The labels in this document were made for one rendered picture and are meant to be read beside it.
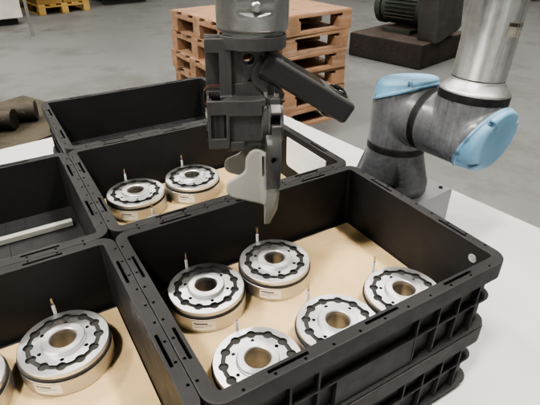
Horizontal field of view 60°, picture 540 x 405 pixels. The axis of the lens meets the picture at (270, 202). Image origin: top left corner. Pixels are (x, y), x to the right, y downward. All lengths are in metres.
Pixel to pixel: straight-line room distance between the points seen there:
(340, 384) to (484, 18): 0.57
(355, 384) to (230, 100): 0.33
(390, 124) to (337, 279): 0.35
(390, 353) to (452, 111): 0.43
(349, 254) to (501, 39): 0.40
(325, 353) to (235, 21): 0.33
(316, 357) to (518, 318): 0.52
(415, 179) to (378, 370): 0.49
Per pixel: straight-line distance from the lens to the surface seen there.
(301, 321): 0.59
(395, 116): 0.91
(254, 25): 0.48
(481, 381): 0.80
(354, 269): 0.72
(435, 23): 5.04
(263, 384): 0.44
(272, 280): 0.64
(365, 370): 0.55
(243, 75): 0.51
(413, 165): 0.96
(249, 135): 0.51
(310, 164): 0.87
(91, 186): 0.77
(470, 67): 0.83
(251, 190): 0.53
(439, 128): 0.85
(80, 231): 0.85
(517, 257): 1.07
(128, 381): 0.59
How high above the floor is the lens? 1.28
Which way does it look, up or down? 31 degrees down
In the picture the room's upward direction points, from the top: straight up
